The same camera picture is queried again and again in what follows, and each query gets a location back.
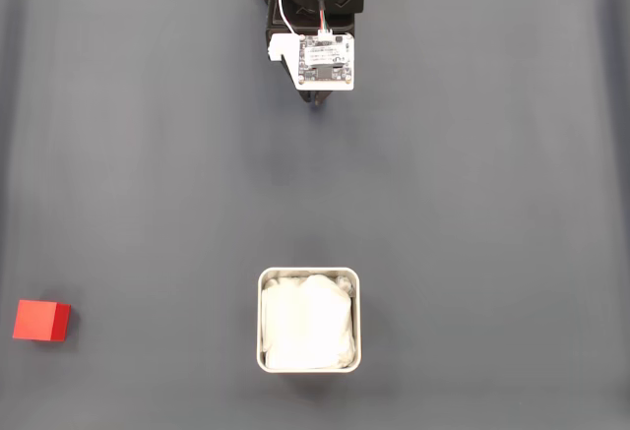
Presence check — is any red cube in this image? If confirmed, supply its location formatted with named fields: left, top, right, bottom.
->
left=12, top=299, right=73, bottom=342

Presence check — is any white square metal box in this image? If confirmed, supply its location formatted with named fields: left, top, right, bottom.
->
left=255, top=266, right=362, bottom=375

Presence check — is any white crumpled tissue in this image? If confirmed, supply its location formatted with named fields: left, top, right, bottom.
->
left=260, top=274, right=358, bottom=371

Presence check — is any white camera circuit board module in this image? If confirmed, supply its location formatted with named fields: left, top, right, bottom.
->
left=268, top=30, right=356, bottom=92

